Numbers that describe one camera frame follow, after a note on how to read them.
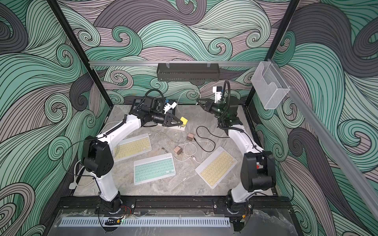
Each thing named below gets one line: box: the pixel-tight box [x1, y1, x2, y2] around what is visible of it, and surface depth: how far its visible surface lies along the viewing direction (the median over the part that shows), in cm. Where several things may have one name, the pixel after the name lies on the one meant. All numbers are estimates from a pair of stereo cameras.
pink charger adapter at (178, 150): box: [173, 146, 183, 155], surface depth 94 cm
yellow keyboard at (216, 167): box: [194, 146, 238, 189], surface depth 87 cm
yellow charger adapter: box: [180, 116, 189, 128], surface depth 77 cm
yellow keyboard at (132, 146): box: [113, 133, 153, 162], surface depth 97 cm
